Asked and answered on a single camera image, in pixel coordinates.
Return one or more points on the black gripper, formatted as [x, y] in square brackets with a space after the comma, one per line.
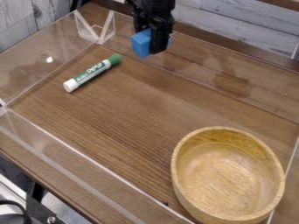
[153, 13]

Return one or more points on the blue foam block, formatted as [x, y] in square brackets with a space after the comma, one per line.
[140, 43]

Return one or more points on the brown wooden bowl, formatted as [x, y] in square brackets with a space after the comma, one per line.
[227, 176]

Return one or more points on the green white dry-erase marker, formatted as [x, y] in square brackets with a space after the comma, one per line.
[76, 81]

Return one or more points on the black table leg bracket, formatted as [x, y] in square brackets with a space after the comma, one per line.
[38, 213]

